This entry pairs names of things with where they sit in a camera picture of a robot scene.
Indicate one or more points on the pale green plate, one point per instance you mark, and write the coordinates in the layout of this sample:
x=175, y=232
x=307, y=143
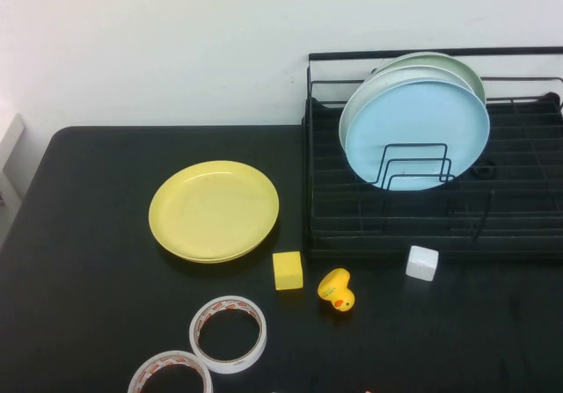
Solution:
x=440, y=61

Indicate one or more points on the white double-sided tape roll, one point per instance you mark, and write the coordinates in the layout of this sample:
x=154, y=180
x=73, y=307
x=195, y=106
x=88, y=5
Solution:
x=228, y=366
x=176, y=357

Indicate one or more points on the white cube block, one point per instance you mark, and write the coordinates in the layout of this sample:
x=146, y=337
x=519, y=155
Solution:
x=421, y=263

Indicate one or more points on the light blue plate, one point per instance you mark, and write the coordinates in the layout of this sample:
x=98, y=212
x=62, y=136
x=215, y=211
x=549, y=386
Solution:
x=418, y=116

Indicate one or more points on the yellow cube block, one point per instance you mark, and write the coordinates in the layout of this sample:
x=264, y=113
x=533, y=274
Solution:
x=288, y=272

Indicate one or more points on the yellow plastic plate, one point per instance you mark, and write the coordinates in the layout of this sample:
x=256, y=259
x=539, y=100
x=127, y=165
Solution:
x=213, y=210

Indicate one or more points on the pale grey plate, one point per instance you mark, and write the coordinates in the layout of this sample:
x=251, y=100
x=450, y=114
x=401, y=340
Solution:
x=407, y=73

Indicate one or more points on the yellow rubber duck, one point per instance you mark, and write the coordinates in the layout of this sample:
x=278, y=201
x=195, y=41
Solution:
x=334, y=289

